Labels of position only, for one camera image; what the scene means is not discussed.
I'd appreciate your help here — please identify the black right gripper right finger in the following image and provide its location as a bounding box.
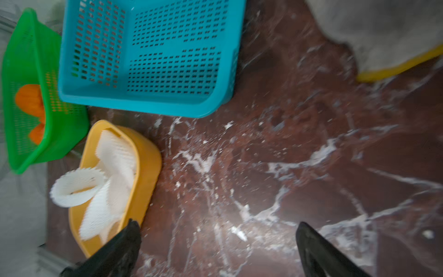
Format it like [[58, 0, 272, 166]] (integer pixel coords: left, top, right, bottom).
[[295, 222, 370, 277]]

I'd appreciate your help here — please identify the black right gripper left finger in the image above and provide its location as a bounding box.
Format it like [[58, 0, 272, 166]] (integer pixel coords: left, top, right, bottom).
[[60, 219, 141, 277]]

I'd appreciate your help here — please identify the yellow plastic tray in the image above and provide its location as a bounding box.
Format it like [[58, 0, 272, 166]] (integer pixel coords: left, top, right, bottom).
[[69, 120, 162, 258]]

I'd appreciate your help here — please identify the green plastic basket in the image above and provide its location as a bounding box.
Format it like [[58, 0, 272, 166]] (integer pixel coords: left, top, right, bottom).
[[2, 8, 90, 174]]

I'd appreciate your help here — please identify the teal plastic basket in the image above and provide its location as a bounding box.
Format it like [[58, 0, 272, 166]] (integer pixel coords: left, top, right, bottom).
[[58, 0, 246, 118]]

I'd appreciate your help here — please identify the grey knit work glove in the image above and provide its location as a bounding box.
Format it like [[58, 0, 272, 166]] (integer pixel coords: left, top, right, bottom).
[[306, 0, 443, 83]]

